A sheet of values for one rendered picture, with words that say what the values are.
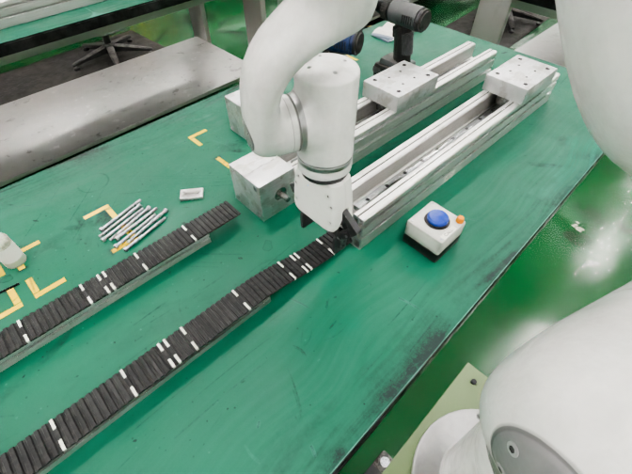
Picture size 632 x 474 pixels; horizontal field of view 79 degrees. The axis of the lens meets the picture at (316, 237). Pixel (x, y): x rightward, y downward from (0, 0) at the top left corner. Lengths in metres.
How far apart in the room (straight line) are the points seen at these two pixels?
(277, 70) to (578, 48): 0.30
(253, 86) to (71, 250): 0.56
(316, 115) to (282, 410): 0.42
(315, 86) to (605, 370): 0.40
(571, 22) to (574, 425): 0.17
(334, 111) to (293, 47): 0.11
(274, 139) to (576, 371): 0.40
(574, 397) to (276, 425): 0.47
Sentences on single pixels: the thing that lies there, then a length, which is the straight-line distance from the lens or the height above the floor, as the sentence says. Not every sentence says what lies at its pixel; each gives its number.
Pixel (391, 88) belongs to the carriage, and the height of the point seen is 0.90.
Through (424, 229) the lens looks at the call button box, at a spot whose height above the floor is 0.84.
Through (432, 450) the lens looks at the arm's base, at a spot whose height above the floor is 0.82.
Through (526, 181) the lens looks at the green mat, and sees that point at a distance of 1.02.
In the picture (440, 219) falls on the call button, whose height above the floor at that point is 0.85.
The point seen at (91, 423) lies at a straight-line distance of 0.65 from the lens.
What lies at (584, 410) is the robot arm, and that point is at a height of 1.21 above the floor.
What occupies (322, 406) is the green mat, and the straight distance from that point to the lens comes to 0.62.
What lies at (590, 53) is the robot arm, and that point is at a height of 1.30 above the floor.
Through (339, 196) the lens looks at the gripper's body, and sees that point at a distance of 0.59.
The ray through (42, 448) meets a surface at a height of 0.81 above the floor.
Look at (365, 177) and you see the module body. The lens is 0.79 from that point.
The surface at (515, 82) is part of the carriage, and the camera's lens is 1.12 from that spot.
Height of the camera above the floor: 1.37
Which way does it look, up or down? 49 degrees down
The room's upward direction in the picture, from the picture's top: straight up
